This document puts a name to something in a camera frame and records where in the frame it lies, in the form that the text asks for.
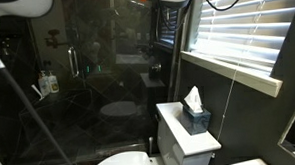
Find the dark teal tissue box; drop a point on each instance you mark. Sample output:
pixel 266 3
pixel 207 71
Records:
pixel 196 122

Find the bronze shower fixture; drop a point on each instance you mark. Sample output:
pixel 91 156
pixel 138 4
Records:
pixel 54 38

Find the bronze shower valve knob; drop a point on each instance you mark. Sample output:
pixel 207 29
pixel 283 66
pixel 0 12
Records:
pixel 155 71

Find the small white shower tool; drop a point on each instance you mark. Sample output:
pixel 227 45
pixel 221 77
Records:
pixel 37 92

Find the white pump bottle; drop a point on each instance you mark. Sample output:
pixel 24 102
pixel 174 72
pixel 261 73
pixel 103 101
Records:
pixel 44 85

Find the pump bottle yellow label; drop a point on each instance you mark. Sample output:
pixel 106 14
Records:
pixel 53 84

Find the white tissue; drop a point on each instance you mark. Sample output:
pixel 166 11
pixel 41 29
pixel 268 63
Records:
pixel 193 99

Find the white toilet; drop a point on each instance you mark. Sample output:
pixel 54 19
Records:
pixel 176 138

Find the white slatted window blinds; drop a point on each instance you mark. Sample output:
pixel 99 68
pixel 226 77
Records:
pixel 245 31

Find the white window sill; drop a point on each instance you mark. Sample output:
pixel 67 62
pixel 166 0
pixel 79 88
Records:
pixel 234 73

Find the grey metal pole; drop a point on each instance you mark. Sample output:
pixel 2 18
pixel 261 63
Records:
pixel 28 107

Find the white toilet brush set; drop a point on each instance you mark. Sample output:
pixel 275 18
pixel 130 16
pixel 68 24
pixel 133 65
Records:
pixel 151 145

